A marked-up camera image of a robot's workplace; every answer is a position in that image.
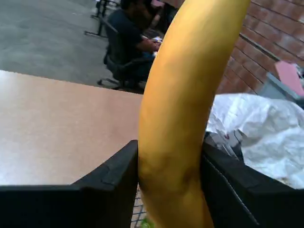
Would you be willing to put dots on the desk with black legs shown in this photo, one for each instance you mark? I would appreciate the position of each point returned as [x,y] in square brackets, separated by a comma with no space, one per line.
[101,16]

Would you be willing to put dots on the yellow toy banana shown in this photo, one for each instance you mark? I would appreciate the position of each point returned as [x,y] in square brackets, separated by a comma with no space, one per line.
[180,95]

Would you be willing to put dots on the grey bin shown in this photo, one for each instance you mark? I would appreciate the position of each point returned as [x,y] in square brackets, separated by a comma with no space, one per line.
[273,89]

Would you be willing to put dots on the pink flat board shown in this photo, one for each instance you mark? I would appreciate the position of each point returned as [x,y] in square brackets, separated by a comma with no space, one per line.
[291,76]

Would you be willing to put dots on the white plastic sheet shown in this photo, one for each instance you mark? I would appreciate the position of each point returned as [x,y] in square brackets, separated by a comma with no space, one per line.
[261,123]

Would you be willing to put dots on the green toy grapes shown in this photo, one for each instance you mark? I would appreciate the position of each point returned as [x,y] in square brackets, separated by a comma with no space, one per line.
[146,223]

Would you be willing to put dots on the black office chair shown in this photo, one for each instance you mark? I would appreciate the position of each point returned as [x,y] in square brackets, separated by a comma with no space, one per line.
[114,54]

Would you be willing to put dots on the seated person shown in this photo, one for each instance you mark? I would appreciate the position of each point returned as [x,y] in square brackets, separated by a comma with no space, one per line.
[128,26]

